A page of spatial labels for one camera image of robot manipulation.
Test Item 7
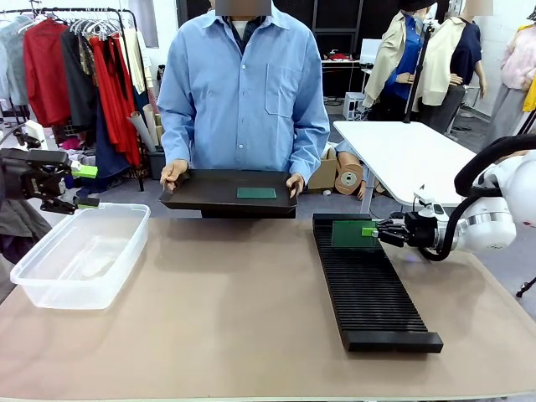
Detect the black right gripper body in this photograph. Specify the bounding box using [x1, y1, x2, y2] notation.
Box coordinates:
[404, 210, 441, 250]

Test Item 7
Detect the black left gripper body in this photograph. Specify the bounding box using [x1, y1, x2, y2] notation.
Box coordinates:
[0, 148, 71, 201]

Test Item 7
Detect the green PCB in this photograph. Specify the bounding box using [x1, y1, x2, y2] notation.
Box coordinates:
[236, 187, 279, 200]
[331, 219, 379, 253]

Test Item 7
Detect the black plastic tray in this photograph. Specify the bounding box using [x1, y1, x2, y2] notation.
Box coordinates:
[157, 168, 300, 219]

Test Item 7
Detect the person's right forearm blue sleeve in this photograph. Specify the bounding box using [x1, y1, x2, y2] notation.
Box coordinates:
[157, 100, 200, 168]

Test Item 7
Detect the person's left forearm blue sleeve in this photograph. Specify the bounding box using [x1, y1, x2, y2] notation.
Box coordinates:
[289, 108, 332, 182]

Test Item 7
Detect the person's right hand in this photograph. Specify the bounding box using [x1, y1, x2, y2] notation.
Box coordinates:
[159, 158, 191, 195]

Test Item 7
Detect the person's left hand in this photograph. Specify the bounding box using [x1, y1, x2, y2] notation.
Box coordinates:
[285, 172, 306, 200]

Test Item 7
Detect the navy garment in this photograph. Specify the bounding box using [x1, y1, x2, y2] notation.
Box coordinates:
[95, 100, 131, 179]

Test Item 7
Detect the dark grey cloth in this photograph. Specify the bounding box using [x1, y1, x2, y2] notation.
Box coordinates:
[0, 196, 54, 265]

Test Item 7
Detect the clear plastic box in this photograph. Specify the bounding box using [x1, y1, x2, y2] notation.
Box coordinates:
[10, 202, 152, 312]

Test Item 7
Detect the brown mannequin torso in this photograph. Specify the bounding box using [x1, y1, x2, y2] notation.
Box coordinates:
[333, 142, 378, 201]

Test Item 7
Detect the grey paper roll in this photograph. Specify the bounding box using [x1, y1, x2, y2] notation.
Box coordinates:
[127, 111, 157, 152]

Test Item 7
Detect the black storage bin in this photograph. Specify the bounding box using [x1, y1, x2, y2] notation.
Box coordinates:
[147, 150, 167, 181]

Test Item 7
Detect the black slotted PCB rack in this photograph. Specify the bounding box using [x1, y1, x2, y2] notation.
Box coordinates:
[312, 212, 444, 354]

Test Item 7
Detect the white table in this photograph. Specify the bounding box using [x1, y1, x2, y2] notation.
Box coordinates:
[332, 120, 479, 214]

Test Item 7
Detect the red dress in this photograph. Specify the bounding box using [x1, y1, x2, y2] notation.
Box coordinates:
[89, 36, 142, 168]

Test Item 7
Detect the cardboard box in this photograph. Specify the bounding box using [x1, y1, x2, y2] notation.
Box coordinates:
[307, 147, 338, 195]

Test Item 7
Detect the beige paper roll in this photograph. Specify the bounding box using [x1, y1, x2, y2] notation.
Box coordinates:
[142, 103, 163, 147]

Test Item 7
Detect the black garment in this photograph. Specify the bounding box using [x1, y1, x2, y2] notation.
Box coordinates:
[61, 28, 100, 131]

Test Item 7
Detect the red shirt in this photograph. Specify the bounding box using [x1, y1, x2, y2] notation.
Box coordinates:
[23, 18, 72, 129]

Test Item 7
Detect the grey garment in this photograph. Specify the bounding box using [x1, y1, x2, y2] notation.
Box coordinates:
[0, 15, 31, 108]

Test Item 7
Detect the cream garment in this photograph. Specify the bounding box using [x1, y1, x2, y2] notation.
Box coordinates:
[121, 28, 148, 95]

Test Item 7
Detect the black tripod leg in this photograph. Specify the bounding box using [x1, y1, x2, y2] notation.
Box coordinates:
[515, 274, 536, 299]

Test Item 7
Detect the white crate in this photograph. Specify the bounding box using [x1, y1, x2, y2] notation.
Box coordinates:
[343, 91, 368, 121]

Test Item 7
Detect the black tripod pole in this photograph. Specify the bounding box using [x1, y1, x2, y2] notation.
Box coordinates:
[402, 18, 436, 125]

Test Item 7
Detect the black clothes rack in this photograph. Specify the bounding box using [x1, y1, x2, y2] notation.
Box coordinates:
[0, 7, 146, 192]

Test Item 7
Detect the mannequin cream and navy top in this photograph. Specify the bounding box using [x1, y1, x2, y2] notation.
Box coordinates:
[420, 0, 489, 134]

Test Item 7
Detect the person torso blue shirt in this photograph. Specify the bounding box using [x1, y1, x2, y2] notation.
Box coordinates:
[157, 0, 332, 185]

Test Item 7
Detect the yellow garment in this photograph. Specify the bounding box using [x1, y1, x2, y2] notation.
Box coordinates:
[522, 73, 536, 113]

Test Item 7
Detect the mannequin beige jacket blue shirt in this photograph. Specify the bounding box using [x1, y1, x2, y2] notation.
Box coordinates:
[362, 0, 429, 111]

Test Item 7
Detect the mannequin pink sweater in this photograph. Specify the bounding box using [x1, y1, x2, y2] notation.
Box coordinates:
[479, 16, 536, 146]

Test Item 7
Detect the right arm white wrist camera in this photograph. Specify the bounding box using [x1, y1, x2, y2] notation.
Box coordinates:
[413, 189, 446, 217]

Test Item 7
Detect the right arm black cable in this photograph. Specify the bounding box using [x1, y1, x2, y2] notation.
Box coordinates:
[412, 134, 536, 263]

